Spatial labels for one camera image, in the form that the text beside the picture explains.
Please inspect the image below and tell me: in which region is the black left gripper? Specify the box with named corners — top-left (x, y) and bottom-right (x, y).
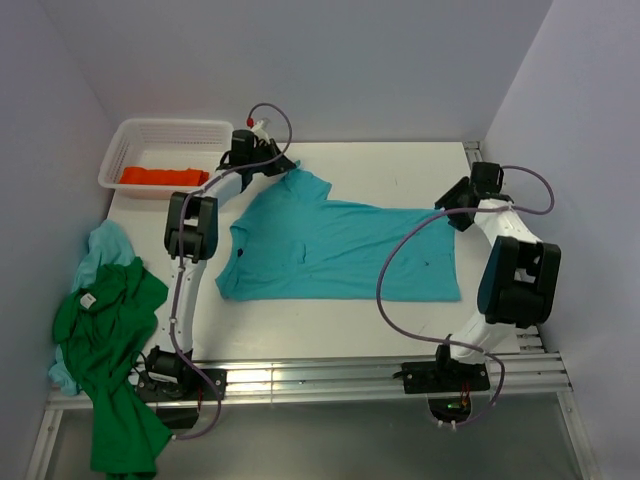
top-left (249, 138), bottom-right (297, 177)

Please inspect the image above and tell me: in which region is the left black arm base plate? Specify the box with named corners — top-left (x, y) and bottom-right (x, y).
top-left (134, 369), bottom-right (227, 430)

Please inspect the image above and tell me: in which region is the light aqua t-shirt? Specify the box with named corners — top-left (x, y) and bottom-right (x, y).
top-left (48, 220), bottom-right (136, 396)

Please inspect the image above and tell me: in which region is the aluminium extrusion frame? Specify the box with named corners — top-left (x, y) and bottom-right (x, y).
top-left (26, 142), bottom-right (602, 479)

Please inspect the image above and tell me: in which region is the orange rolled t-shirt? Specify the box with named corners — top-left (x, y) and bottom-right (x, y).
top-left (119, 167), bottom-right (210, 187)

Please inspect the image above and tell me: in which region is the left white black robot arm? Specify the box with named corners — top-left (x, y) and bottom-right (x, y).
top-left (145, 119), bottom-right (296, 399)

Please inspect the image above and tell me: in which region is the green t-shirt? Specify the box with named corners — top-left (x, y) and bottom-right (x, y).
top-left (53, 258), bottom-right (171, 479)

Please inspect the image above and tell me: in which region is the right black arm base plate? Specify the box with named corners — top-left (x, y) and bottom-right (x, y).
top-left (392, 361), bottom-right (490, 395)

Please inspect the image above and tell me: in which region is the teal t-shirt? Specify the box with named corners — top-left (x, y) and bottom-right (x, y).
top-left (216, 170), bottom-right (461, 302)

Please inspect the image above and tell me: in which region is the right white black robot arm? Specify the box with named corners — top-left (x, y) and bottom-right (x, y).
top-left (432, 162), bottom-right (561, 390)

